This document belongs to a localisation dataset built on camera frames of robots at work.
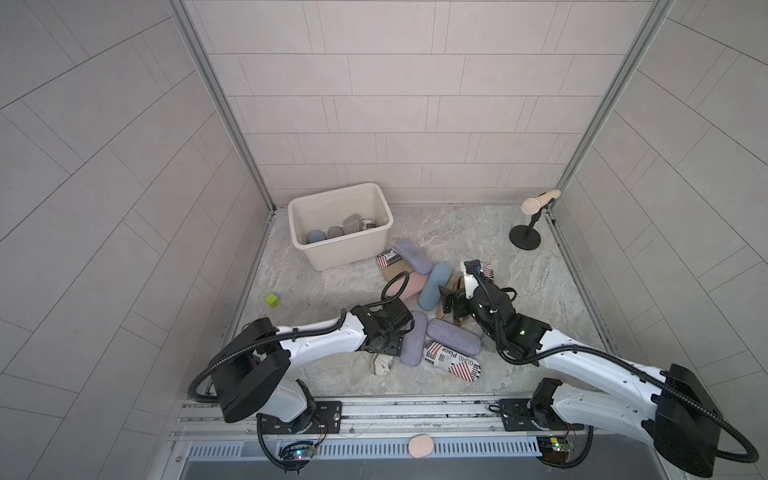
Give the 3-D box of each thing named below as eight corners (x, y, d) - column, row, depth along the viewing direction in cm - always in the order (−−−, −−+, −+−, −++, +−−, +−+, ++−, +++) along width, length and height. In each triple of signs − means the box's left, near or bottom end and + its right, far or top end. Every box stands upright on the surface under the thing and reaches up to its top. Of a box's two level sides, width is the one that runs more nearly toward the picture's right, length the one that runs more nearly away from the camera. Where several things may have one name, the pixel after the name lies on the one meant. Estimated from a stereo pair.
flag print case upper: (382, 272, 99) (382, 266, 97) (376, 261, 102) (375, 255, 99) (402, 264, 102) (402, 257, 99) (395, 253, 105) (395, 246, 102)
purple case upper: (419, 285, 97) (420, 275, 92) (395, 252, 105) (395, 241, 100) (433, 277, 99) (435, 267, 94) (408, 245, 107) (409, 234, 102)
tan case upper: (385, 282, 97) (385, 275, 94) (382, 271, 100) (382, 264, 96) (412, 276, 99) (412, 269, 95) (408, 265, 101) (409, 258, 98)
